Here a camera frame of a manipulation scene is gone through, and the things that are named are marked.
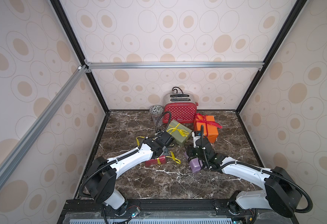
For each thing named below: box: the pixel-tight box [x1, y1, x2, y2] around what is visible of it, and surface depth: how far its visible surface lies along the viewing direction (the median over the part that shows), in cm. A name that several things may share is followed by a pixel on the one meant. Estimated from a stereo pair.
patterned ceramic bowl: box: [149, 105, 164, 115], surface depth 119 cm
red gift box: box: [144, 155, 167, 168], surface depth 87 cm
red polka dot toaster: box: [163, 92, 199, 124], surface depth 107 cm
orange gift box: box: [193, 115, 219, 143], surface depth 99 cm
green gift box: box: [166, 119, 193, 146], surface depth 100 cm
